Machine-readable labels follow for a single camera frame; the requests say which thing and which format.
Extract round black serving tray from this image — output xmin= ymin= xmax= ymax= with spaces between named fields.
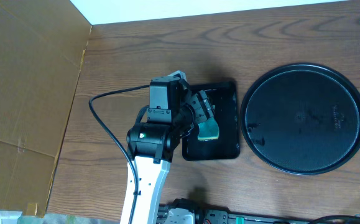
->
xmin=240 ymin=63 xmax=360 ymax=175

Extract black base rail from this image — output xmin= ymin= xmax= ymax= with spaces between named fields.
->
xmin=155 ymin=198 xmax=360 ymax=224

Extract black rectangular water tray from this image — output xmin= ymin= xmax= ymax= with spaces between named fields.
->
xmin=182 ymin=82 xmax=240 ymax=161

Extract brown cardboard panel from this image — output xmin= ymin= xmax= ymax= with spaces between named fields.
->
xmin=0 ymin=0 xmax=91 ymax=217

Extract green yellow sponge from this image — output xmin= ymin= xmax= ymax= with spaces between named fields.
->
xmin=197 ymin=118 xmax=219 ymax=141

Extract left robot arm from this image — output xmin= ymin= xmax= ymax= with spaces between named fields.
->
xmin=120 ymin=70 xmax=219 ymax=223

